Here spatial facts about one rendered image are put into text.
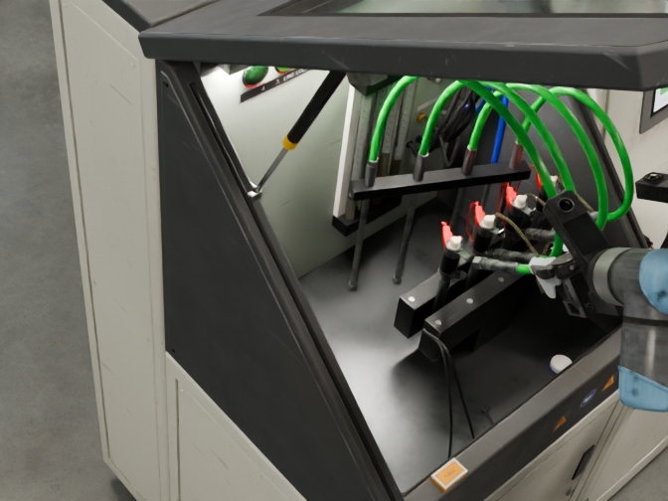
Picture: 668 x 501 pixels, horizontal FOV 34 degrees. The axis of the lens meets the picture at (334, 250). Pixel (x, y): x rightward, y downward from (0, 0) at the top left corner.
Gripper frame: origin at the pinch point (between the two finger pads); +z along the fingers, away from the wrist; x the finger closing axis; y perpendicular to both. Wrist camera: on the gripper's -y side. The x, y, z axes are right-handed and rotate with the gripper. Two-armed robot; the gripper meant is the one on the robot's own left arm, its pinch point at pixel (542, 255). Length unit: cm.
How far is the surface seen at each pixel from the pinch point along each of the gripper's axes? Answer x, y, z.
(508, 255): 1.7, 1.6, 17.0
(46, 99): -44, -71, 227
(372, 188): -10.6, -16.9, 30.4
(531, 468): -6.8, 39.3, 26.4
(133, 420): -64, 10, 84
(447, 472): -25.5, 24.1, 6.0
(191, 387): -52, 2, 46
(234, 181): -36.4, -29.5, 1.5
